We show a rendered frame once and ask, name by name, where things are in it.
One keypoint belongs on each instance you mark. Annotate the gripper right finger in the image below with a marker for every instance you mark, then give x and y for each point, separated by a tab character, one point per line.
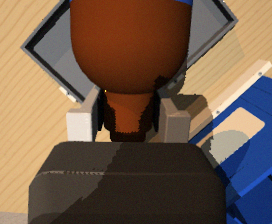
172	125

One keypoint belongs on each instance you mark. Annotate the dark brown bottle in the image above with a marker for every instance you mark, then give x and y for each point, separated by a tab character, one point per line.
130	48

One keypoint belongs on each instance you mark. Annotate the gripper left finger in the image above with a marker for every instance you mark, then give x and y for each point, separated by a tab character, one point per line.
83	123

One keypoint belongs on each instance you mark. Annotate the dark blue crate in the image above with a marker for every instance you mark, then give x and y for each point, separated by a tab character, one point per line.
238	144

